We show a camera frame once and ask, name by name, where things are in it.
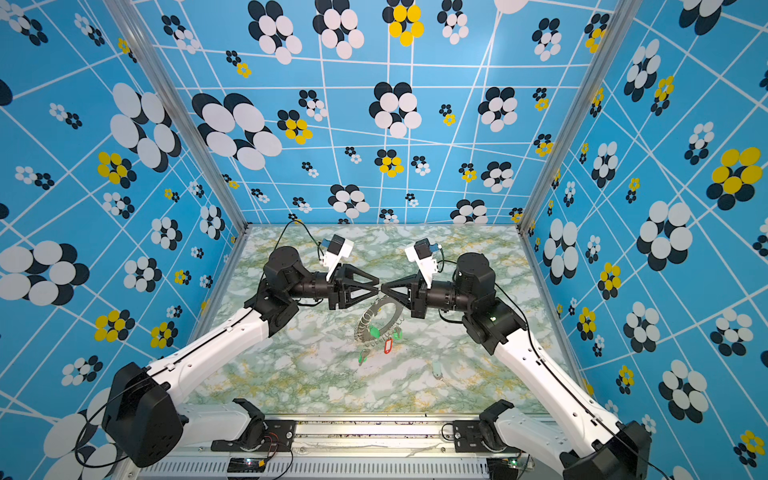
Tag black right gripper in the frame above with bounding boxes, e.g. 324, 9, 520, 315
385, 275, 478, 323

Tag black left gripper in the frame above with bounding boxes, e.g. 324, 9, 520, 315
287, 265, 379, 313

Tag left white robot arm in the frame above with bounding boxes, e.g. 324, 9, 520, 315
102, 246, 379, 467

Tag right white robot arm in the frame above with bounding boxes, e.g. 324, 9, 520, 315
381, 252, 651, 479

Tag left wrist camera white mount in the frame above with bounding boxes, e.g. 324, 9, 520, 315
320, 234, 354, 280

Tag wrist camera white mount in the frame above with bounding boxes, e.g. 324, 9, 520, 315
320, 234, 354, 280
404, 238, 440, 288

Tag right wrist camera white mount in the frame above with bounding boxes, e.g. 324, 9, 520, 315
404, 238, 440, 288

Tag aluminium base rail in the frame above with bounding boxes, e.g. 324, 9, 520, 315
113, 413, 637, 480

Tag aluminium corner post right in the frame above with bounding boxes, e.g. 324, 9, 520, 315
519, 0, 642, 234

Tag aluminium corner post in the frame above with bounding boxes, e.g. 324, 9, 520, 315
519, 0, 642, 234
105, 1, 248, 235

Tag aluminium corner post left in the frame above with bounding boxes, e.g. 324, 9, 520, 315
105, 1, 248, 235

